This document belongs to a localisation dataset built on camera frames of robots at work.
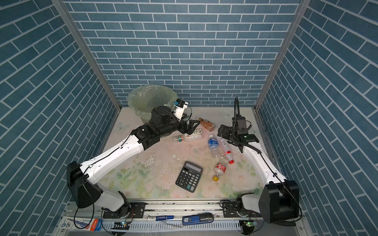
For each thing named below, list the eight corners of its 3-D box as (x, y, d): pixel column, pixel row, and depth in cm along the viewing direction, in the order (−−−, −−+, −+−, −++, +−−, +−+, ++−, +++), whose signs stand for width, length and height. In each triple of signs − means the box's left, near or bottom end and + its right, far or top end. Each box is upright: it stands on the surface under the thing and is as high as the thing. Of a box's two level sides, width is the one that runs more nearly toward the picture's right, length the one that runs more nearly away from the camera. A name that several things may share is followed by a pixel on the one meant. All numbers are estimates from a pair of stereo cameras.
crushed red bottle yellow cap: (208, 175, 87) (209, 172, 82) (217, 164, 91) (218, 160, 87) (216, 182, 84) (217, 179, 80) (225, 171, 89) (227, 167, 84)
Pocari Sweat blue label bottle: (208, 157, 94) (209, 154, 90) (207, 138, 104) (208, 134, 100) (218, 157, 94) (219, 154, 90) (216, 138, 104) (217, 134, 100)
